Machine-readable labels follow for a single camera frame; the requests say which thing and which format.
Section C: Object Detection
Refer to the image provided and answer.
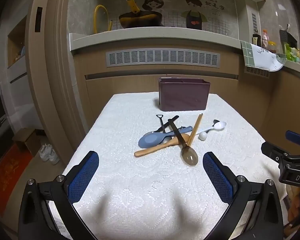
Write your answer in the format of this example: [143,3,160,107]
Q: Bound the wooden spoon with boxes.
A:
[134,137,180,158]

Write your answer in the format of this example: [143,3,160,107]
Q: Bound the red floor mat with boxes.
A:
[0,144,33,217]

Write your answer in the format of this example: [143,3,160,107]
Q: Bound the metal shovel-shaped spoon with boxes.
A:
[154,114,169,133]

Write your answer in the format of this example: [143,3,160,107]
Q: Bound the purple plastic utensil holder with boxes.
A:
[159,77,210,112]

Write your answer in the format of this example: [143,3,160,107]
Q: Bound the yellow hose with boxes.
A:
[93,4,113,34]

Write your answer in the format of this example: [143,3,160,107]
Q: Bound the orange lid jar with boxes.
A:
[268,41,276,54]

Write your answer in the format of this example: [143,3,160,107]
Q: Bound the black wok yellow handle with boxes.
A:
[119,0,162,29]

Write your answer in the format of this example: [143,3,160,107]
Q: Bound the translucent brown plastic spoon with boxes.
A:
[168,119,198,166]

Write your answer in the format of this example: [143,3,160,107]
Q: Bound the black flat-handled utensil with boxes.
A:
[161,115,180,133]

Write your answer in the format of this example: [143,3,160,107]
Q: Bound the cardboard box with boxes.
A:
[12,128,41,157]

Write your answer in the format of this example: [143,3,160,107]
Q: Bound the white ball-handle spoon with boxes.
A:
[198,121,226,141]

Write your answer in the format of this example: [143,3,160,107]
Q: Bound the white sneakers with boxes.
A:
[38,144,59,165]

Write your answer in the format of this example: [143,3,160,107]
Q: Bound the blue plastic rice spoon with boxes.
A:
[138,125,193,149]

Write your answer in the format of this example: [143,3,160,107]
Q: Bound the green white hanging towel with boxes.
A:
[240,40,287,72]

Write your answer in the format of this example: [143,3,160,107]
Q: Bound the black knife block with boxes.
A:
[279,30,298,49]

